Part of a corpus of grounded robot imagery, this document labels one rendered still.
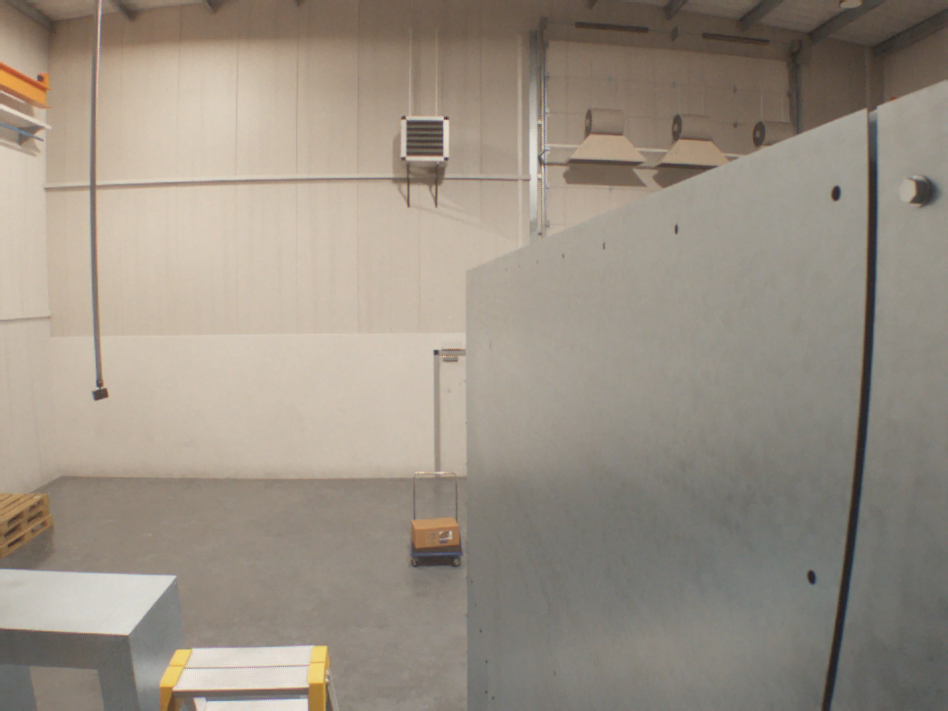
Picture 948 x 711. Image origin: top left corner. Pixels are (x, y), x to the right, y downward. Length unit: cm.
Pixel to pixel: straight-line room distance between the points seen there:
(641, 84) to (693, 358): 1121
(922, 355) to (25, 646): 364
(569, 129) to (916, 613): 1084
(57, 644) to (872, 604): 348
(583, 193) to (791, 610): 1060
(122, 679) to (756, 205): 341
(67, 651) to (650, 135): 1045
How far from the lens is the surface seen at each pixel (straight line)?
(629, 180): 1112
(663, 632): 49
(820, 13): 1266
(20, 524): 952
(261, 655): 159
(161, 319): 1134
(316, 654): 156
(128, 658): 345
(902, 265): 26
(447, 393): 1058
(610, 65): 1152
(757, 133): 1157
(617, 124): 1038
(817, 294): 29
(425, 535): 752
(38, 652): 366
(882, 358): 26
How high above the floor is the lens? 313
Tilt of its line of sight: 6 degrees down
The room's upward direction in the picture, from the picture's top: straight up
